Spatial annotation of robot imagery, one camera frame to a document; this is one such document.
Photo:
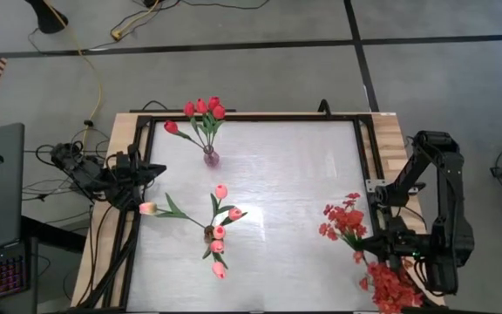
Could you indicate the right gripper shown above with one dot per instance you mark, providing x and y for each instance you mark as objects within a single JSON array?
[{"x": 401, "y": 246}]

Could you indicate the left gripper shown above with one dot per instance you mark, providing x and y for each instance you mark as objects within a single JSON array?
[{"x": 126, "y": 174}]

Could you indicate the peach pink artificial tulip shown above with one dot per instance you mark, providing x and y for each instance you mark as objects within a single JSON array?
[
  {"x": 147, "y": 208},
  {"x": 221, "y": 191}
]

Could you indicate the red glass vase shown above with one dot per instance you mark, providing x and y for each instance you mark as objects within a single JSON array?
[{"x": 208, "y": 233}]

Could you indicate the long green stem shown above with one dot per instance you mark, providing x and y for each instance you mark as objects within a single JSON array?
[{"x": 235, "y": 213}]

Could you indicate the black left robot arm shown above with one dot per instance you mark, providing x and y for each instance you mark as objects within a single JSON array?
[{"x": 81, "y": 172}]

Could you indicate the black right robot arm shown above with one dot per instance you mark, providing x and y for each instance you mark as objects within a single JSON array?
[{"x": 451, "y": 196}]

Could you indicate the purple glass vase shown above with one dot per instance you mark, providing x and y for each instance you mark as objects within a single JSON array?
[{"x": 211, "y": 159}]

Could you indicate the black clamp knob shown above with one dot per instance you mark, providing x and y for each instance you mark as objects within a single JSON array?
[{"x": 324, "y": 107}]

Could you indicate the silver arm base bracket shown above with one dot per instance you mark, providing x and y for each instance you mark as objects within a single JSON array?
[{"x": 373, "y": 185}]

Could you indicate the black aluminium table frame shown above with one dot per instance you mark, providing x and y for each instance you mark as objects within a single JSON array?
[{"x": 277, "y": 118}]

